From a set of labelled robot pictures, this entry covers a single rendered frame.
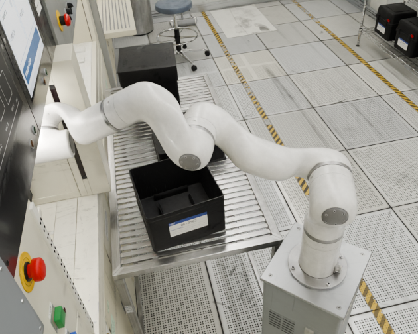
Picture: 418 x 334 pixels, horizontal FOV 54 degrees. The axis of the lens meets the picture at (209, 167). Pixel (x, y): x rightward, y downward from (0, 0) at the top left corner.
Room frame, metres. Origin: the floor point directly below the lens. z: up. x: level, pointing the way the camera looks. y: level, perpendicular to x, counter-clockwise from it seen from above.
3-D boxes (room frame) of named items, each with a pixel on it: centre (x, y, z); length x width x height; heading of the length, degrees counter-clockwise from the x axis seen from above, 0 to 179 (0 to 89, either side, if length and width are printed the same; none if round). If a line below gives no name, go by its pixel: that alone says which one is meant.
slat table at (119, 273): (1.51, 0.16, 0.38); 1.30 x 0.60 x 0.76; 9
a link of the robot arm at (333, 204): (0.76, -0.32, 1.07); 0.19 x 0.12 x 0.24; 168
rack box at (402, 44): (3.39, -1.93, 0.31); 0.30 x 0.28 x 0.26; 9
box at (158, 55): (1.94, 0.27, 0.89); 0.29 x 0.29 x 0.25; 4
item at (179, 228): (1.07, 0.13, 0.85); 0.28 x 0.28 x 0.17; 17
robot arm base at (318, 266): (0.79, -0.33, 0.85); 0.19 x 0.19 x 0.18
